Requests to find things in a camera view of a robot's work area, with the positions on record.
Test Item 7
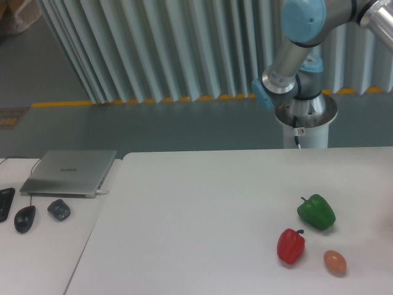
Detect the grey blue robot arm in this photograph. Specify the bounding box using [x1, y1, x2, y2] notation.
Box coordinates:
[251, 1, 392, 109]

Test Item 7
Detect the white usb plug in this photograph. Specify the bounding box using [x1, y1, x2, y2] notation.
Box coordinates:
[96, 191, 109, 196]

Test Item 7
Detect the corrugated metal partition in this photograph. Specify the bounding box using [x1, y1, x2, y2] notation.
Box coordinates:
[39, 1, 392, 103]

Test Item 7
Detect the silver closed laptop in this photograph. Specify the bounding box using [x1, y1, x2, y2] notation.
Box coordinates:
[20, 150, 117, 198]

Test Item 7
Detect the red bell pepper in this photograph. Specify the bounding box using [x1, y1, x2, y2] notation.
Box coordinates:
[276, 229, 305, 265]

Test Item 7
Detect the green bell pepper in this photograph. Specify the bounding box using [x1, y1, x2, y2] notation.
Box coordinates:
[297, 194, 336, 230]

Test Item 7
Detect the dark grey small device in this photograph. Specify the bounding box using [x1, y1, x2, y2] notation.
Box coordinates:
[47, 199, 71, 221]

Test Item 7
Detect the brown egg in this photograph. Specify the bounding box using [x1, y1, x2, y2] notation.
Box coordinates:
[324, 250, 347, 274]

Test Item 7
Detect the black computer mouse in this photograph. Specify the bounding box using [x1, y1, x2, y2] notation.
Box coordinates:
[14, 205, 36, 234]

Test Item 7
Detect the black keyboard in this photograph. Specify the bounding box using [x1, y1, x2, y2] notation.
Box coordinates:
[0, 187, 15, 222]

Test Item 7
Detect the cardboard box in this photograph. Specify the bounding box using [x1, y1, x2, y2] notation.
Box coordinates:
[1, 0, 42, 36]

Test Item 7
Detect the black pedestal cable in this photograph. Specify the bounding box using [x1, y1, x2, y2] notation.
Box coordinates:
[292, 115, 302, 150]

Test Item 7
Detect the black mouse cable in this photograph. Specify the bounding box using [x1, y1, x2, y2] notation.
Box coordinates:
[0, 155, 42, 207]

